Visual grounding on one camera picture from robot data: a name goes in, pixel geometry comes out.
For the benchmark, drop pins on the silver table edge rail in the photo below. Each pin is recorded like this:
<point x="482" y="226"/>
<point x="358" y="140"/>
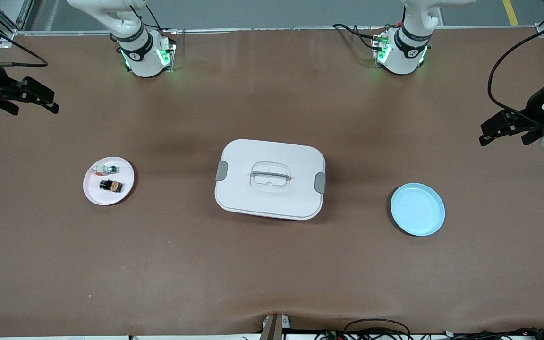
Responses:
<point x="276" y="29"/>

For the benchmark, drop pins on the white and green push-button switch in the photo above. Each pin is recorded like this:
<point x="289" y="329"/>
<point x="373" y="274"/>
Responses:
<point x="104" y="169"/>

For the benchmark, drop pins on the small white block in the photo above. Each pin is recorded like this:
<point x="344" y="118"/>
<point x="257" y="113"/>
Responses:
<point x="285" y="323"/>

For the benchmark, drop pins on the white lidded box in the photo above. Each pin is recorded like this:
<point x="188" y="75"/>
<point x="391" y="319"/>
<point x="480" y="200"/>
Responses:
<point x="253" y="198"/>

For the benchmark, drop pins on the pink round plate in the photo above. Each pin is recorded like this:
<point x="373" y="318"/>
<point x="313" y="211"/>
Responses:
<point x="106" y="198"/>

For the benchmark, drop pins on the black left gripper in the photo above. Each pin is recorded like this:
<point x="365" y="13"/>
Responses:
<point x="538" y="109"/>

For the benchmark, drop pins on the light blue round plate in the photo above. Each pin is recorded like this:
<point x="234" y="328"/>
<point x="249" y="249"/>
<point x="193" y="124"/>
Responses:
<point x="418" y="212"/>

